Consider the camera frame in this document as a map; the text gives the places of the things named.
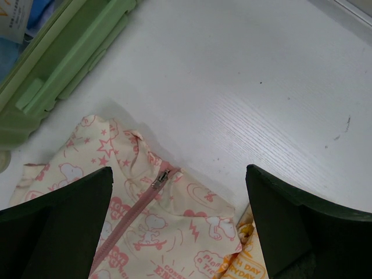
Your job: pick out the orange cartoon zip hoodie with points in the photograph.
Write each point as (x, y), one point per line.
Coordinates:
(249, 262)

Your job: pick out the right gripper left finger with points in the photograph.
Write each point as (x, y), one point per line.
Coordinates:
(56, 235)

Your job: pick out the aluminium rail right side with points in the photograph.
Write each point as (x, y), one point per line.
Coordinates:
(348, 13)

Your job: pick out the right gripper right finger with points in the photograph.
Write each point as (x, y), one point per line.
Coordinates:
(305, 236)

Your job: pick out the small white box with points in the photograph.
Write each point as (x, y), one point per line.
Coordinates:
(14, 18)

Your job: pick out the pink cartoon zip hoodie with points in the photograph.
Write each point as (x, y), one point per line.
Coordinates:
(161, 222)

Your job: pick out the green suitcase blue lining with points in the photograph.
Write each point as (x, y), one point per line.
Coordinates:
(65, 50)

